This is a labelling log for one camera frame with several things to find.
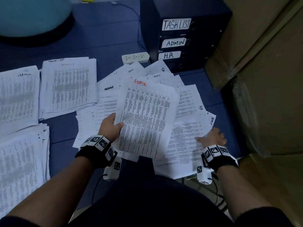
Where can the pile of printed papers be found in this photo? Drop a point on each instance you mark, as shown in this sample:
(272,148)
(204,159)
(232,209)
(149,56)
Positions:
(189,139)

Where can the person's dark trousers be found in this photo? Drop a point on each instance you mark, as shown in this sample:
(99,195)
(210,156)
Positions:
(156,205)

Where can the person's left forearm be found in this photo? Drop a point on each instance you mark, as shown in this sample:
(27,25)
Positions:
(57,191)

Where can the person's right hand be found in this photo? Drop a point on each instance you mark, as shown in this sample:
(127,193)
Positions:
(211,138)

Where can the neat stack of printed papers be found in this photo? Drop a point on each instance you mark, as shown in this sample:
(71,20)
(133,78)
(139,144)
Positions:
(21,167)
(19,99)
(68,87)

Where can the white power strip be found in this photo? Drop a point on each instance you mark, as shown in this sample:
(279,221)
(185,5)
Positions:
(135,57)

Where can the teal cylindrical barrel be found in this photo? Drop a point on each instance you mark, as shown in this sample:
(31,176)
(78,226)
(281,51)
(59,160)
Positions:
(33,14)

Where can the black marker wristband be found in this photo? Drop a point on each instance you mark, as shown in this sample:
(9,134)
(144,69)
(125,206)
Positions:
(220,158)
(94,153)

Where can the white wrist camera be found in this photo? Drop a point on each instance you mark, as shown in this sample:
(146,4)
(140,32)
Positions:
(112,170)
(204,175)

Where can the brown cardboard box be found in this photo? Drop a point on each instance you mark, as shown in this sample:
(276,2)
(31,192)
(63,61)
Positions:
(255,30)

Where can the person's left hand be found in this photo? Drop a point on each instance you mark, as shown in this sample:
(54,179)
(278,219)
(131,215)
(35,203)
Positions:
(110,127)

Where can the printed paper sheet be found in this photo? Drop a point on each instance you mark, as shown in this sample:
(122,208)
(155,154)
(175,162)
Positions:
(146,118)

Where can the person's right forearm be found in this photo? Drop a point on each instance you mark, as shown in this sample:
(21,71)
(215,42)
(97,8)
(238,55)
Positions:
(241,191)

